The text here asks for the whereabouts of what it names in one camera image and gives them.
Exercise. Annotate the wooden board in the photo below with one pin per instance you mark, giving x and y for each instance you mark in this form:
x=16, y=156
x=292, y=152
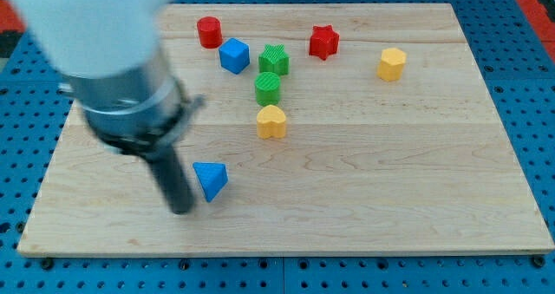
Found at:
x=421, y=166

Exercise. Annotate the yellow heart block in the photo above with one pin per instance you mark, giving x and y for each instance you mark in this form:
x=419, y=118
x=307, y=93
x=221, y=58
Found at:
x=271, y=122

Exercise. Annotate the red cylinder block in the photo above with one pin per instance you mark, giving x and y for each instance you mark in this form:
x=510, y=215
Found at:
x=209, y=31

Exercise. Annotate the blue triangle block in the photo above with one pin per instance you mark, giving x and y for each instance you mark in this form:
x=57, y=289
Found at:
x=212, y=177

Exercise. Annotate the yellow hexagon block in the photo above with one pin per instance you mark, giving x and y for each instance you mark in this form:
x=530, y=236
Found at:
x=391, y=64

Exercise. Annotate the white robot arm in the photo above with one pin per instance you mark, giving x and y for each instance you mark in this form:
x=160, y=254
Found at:
x=111, y=60

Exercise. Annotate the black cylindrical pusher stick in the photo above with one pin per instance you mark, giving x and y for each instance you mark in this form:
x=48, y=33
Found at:
x=166, y=168

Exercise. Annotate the red star block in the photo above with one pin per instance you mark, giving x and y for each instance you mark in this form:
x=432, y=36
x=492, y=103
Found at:
x=324, y=41

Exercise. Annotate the green cylinder block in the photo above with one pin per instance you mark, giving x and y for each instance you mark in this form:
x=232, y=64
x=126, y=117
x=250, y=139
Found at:
x=267, y=89

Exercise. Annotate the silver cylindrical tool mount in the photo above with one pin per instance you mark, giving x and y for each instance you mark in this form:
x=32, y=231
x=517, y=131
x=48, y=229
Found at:
x=142, y=111

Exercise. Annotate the blue cube block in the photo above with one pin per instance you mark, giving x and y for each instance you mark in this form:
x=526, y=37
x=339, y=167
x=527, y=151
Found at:
x=234, y=55

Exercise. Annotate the green star block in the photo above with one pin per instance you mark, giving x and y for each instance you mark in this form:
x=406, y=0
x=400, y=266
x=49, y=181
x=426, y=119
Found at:
x=274, y=59

